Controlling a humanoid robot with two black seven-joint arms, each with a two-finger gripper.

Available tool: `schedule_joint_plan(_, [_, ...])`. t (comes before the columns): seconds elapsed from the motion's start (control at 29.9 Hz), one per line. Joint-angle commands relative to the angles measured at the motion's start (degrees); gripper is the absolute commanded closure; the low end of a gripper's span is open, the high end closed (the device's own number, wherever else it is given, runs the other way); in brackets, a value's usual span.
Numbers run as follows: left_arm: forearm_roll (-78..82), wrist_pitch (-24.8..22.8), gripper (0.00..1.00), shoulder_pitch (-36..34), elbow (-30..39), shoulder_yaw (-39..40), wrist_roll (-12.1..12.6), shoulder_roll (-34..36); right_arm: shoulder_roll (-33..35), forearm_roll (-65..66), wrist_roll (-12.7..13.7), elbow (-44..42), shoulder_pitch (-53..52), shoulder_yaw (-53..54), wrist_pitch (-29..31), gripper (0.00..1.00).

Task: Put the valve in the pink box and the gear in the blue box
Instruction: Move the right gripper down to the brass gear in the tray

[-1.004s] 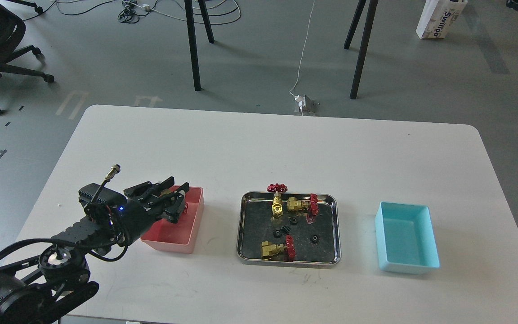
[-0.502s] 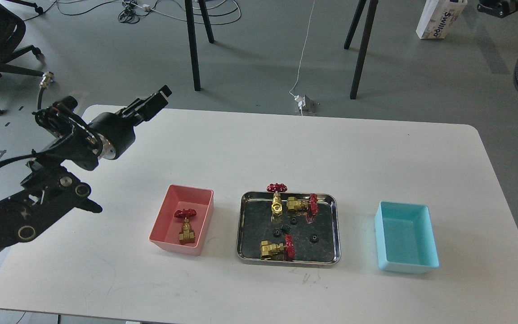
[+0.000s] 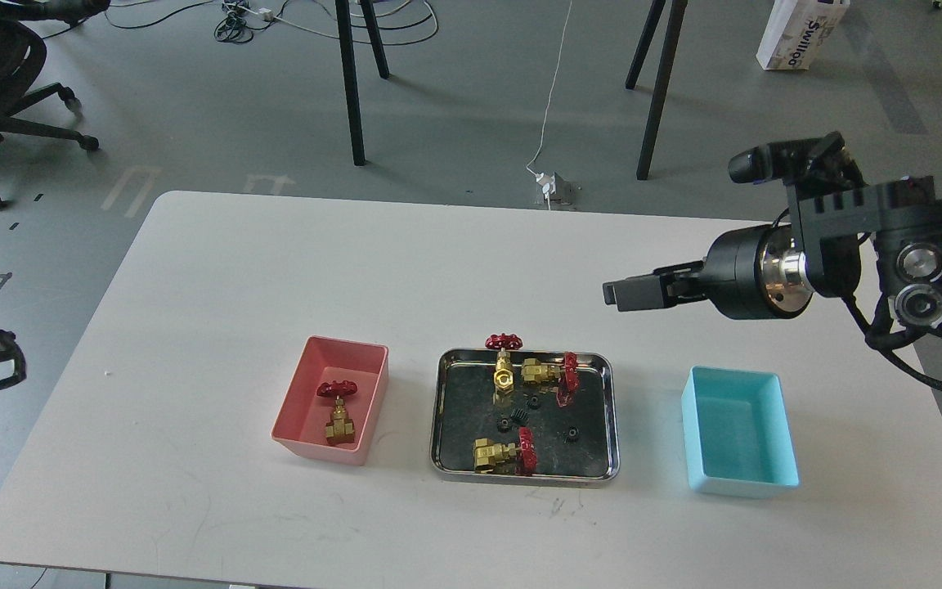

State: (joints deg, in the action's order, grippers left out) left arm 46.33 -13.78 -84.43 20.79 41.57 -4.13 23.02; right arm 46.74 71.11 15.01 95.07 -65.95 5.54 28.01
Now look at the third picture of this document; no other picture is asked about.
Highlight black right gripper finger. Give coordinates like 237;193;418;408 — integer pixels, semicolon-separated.
602;275;668;312

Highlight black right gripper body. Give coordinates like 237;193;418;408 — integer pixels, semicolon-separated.
652;225;784;320

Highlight brass valve red handle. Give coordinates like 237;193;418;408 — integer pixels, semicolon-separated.
316;380;358;445
485;333;523;407
473;426;538;476

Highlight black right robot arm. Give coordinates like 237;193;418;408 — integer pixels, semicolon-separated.
603;132;942;391

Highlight brass valve top right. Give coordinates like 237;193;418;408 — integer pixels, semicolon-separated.
520;352;581;407

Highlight blue plastic box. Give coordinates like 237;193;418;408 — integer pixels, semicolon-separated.
681;366;801;498

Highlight small black gear centre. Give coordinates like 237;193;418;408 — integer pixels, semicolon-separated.
511;407;528;426

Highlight pink plastic box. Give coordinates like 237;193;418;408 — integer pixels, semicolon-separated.
271;335;389;466

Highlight white power adapter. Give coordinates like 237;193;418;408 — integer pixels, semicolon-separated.
534;173;581;209

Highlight steel tray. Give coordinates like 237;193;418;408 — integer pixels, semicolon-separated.
431;349;620;486

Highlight white paper bag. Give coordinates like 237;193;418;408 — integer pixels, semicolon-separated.
756;1;851;71

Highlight black table leg inner right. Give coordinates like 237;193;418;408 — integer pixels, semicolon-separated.
624;0;668;90

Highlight black table leg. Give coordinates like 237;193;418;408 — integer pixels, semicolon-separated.
624;0;668;90
335;0;366;167
359;0;390;79
636;1;689;182

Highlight black table leg inner left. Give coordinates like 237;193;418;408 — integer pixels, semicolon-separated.
359;0;390;79

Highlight brass valve upright red handle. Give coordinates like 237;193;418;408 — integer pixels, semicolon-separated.
485;333;523;407

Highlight brass valve bottom red handle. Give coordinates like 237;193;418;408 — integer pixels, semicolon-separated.
473;426;538;476

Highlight white floor cable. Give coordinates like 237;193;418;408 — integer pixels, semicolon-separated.
527;0;576;177

